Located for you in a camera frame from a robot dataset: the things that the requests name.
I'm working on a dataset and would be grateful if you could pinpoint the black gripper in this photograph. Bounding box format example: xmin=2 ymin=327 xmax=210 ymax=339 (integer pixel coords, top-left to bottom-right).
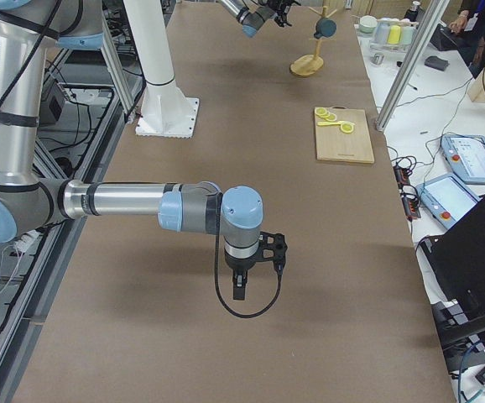
xmin=267 ymin=0 xmax=293 ymax=27
xmin=225 ymin=254 xmax=256 ymax=301

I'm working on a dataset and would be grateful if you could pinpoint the dark teal mug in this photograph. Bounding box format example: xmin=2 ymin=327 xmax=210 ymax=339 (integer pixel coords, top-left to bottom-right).
xmin=314 ymin=18 xmax=337 ymax=39

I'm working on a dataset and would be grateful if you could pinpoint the wooden cup storage rack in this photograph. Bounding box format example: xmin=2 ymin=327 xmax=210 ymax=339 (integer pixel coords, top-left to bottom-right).
xmin=289 ymin=1 xmax=337 ymax=77

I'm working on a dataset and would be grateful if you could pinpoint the clear dish rack tray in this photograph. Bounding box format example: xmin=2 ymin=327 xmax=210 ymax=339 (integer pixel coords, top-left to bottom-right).
xmin=369 ymin=39 xmax=411 ymax=54

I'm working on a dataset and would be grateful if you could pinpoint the grey plastic cup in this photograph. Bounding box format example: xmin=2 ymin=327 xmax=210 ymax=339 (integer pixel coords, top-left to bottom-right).
xmin=373 ymin=21 xmax=390 ymax=44

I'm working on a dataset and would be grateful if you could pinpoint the small steel cup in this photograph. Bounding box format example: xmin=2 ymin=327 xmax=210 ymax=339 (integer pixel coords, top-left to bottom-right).
xmin=370 ymin=52 xmax=384 ymax=65

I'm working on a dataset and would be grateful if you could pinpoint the yellow plastic cup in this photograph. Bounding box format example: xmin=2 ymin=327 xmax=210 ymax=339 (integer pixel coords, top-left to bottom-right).
xmin=387 ymin=25 xmax=401 ymax=45

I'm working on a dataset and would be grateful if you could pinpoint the green rimmed bowl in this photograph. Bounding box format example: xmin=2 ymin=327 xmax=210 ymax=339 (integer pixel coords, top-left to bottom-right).
xmin=358 ymin=15 xmax=378 ymax=34

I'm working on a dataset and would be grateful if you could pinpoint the yellow plastic knife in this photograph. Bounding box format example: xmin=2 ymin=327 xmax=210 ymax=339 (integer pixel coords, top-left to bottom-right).
xmin=317 ymin=121 xmax=353 ymax=127

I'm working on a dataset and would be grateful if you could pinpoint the wooden cutting board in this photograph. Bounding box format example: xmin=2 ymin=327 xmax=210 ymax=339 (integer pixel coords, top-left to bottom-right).
xmin=314 ymin=107 xmax=375 ymax=164

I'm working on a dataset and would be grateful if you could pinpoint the black square device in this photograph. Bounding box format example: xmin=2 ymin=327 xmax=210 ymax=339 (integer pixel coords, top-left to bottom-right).
xmin=424 ymin=55 xmax=449 ymax=71

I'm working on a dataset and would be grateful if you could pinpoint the black power strip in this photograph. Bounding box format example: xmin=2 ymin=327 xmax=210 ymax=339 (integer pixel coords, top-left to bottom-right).
xmin=394 ymin=165 xmax=421 ymax=222

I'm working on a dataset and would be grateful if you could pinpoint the standing person in black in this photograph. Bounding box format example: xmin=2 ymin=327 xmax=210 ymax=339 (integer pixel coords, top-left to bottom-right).
xmin=449 ymin=1 xmax=485 ymax=77

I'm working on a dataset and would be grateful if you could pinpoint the white power strip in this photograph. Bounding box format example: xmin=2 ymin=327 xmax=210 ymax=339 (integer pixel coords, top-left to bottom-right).
xmin=13 ymin=229 xmax=41 ymax=254

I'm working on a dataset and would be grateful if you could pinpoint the blue teach pendant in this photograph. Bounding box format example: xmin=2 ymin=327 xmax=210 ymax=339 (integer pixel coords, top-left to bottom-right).
xmin=441 ymin=134 xmax=485 ymax=185
xmin=415 ymin=173 xmax=481 ymax=229

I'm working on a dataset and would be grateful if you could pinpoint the black monitor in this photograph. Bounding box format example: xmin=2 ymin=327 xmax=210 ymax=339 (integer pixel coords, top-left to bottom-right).
xmin=421 ymin=197 xmax=485 ymax=346

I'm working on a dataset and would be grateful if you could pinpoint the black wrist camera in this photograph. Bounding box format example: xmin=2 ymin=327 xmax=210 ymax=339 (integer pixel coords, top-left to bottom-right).
xmin=254 ymin=231 xmax=288 ymax=276

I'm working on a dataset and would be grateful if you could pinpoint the aluminium frame post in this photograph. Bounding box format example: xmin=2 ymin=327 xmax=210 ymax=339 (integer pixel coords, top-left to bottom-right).
xmin=375 ymin=0 xmax=449 ymax=132

